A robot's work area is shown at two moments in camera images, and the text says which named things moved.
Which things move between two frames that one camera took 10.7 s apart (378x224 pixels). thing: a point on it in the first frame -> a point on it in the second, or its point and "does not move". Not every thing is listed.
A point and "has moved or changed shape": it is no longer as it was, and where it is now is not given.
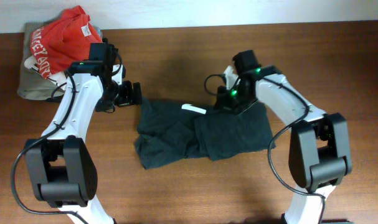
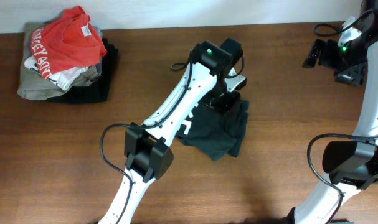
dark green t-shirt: (167, 133) has moved or changed shape
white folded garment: (59, 78) does not move
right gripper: (222, 103) -> (352, 77)
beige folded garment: (31, 86) does not move
